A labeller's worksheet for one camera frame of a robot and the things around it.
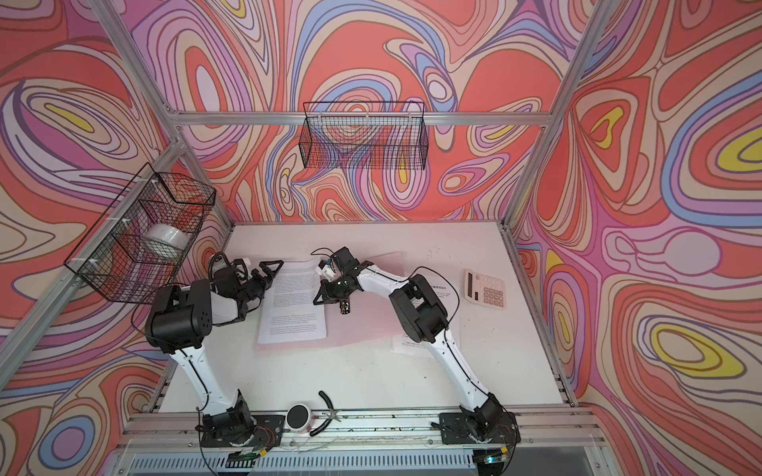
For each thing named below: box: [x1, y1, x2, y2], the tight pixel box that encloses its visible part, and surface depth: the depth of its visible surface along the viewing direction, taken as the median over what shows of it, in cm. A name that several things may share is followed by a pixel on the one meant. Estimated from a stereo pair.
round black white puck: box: [285, 402, 312, 435], surface depth 73 cm
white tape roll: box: [144, 223, 191, 261], surface depth 75 cm
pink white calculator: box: [463, 268, 507, 310], surface depth 99 cm
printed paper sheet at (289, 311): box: [257, 257, 328, 345], surface depth 97 cm
